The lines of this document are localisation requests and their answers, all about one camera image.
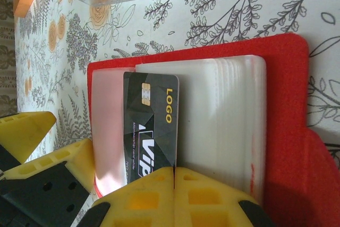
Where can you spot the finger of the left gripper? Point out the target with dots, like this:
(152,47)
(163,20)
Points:
(77,158)
(29,131)

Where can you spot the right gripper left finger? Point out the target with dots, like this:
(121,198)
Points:
(143,205)

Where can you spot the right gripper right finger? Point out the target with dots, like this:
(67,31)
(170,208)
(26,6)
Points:
(207,205)

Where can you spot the black VIP card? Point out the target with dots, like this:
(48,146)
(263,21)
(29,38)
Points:
(154,120)

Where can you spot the red card holder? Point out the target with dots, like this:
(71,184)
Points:
(287,91)

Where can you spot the floral patterned table cover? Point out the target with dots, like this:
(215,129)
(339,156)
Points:
(212,19)

